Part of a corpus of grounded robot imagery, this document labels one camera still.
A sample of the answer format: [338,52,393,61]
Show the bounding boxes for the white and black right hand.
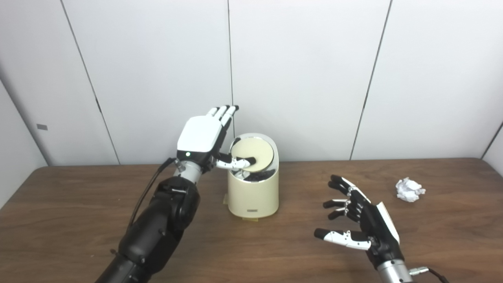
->
[314,175,404,270]

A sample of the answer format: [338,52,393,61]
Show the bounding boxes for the white and black left hand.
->
[176,105,256,173]

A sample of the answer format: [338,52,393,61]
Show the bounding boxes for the white paper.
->
[396,177,426,203]

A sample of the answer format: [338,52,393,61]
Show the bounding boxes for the cream round bin lid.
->
[231,138,274,173]

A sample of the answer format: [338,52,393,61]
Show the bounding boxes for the cream-colored bin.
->
[227,133,280,219]

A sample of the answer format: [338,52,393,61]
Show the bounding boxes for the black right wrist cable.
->
[409,266,448,283]

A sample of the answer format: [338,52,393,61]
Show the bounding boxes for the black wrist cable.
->
[409,266,448,283]
[126,157,178,232]

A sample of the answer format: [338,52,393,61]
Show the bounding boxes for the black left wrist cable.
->
[126,157,178,232]

